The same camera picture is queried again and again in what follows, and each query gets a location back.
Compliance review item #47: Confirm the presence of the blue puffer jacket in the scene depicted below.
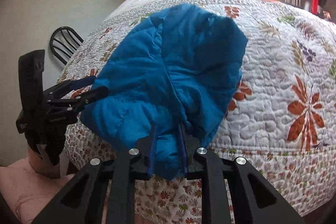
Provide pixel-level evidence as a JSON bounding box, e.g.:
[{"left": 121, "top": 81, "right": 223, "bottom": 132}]
[{"left": 80, "top": 3, "right": 248, "bottom": 180}]

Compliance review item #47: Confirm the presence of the black metal chair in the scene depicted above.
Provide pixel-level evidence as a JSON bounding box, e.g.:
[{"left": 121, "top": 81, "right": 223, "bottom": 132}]
[{"left": 49, "top": 26, "right": 84, "bottom": 65}]

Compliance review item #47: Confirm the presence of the floral quilted bedspread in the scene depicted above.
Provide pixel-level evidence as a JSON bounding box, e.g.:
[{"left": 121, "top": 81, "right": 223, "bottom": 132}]
[{"left": 60, "top": 0, "right": 335, "bottom": 223}]

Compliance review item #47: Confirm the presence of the black camera box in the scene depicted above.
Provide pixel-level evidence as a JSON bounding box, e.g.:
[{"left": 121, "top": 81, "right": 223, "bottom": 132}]
[{"left": 18, "top": 49, "right": 46, "bottom": 119}]

